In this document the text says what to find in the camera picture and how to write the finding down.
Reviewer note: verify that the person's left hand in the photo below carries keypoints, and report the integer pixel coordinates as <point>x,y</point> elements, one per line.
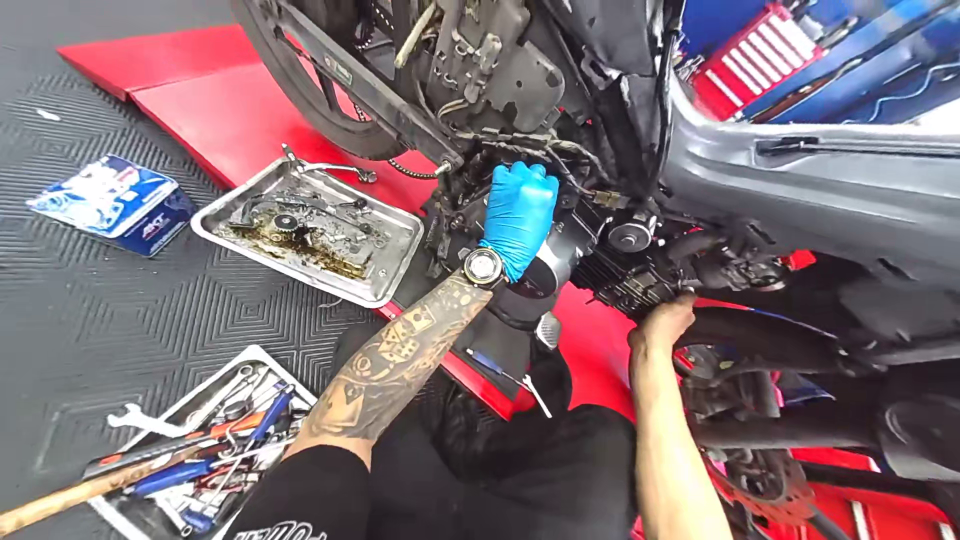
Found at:
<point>519,221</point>

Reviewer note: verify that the person's right hand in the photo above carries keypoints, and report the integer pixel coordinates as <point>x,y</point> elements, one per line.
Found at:
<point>664,322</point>

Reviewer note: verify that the person's right fingers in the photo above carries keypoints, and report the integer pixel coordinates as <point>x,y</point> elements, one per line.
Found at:
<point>685,298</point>

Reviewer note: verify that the person's left fingers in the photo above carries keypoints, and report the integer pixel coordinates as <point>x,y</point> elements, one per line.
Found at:
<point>527,174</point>

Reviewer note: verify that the person's right forearm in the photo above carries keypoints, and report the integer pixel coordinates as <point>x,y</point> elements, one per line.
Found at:
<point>670,442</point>

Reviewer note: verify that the person's left forearm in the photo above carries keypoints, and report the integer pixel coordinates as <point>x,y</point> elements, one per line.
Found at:
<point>401,352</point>

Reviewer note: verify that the black motorcycle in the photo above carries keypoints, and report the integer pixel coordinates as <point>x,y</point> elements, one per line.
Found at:
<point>480,71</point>

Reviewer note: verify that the grey glossy body panel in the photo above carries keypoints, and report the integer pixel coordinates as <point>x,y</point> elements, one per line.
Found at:
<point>810,184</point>

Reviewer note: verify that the small silver open-end wrench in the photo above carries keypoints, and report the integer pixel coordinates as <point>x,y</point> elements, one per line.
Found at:
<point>538,396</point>

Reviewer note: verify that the silver ratchet wrench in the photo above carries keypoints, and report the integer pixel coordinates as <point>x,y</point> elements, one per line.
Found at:
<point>334,169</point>

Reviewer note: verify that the pile of oily small parts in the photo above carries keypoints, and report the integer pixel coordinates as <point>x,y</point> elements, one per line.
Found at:
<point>322,244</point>

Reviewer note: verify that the brake disc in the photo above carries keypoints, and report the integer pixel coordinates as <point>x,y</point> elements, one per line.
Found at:
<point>780,506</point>

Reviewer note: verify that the person's legs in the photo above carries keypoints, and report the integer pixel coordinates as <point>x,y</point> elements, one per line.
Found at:
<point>525,465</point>

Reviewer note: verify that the dark round gear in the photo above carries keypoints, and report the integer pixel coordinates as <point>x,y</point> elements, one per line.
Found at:
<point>286,223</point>

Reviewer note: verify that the red and white rack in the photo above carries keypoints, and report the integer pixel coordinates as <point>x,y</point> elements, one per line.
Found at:
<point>757,61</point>

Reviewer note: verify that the silver metal tray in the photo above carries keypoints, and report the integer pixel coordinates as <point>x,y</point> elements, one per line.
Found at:
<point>300,291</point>

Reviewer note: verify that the white tool tray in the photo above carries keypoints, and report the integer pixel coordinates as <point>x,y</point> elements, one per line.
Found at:
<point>259,352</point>

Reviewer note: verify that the red lift platform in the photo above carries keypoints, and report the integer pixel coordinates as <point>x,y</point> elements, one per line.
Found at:
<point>191,120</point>

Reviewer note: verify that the blue and white box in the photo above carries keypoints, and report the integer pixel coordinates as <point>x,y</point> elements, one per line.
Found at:
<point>154,217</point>

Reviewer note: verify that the pile of hand tools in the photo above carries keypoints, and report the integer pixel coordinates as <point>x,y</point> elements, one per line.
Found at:
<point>217,450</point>

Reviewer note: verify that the small white scrap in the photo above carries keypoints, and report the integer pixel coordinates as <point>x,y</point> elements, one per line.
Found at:
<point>48,115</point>

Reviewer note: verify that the blue wall tool board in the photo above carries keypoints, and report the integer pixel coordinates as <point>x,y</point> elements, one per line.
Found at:
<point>892,75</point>

